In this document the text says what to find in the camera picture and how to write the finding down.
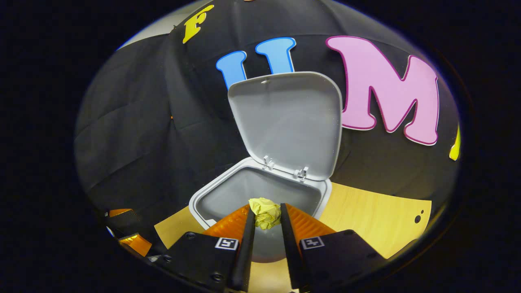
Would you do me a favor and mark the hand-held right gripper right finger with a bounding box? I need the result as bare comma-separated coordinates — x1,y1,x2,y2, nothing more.
280,203,387,292

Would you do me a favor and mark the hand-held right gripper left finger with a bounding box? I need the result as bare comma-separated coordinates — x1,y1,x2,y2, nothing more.
152,204,256,292

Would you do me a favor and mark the yellow paper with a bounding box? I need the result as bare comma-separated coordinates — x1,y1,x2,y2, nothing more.
248,197,282,231

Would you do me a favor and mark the white desktop garbage bin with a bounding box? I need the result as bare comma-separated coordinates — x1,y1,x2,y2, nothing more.
189,71,344,263

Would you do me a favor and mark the wooden desktop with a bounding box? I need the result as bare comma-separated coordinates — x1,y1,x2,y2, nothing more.
153,181,432,293

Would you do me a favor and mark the black backdrop cloth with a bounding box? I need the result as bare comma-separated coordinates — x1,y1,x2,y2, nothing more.
74,0,461,230

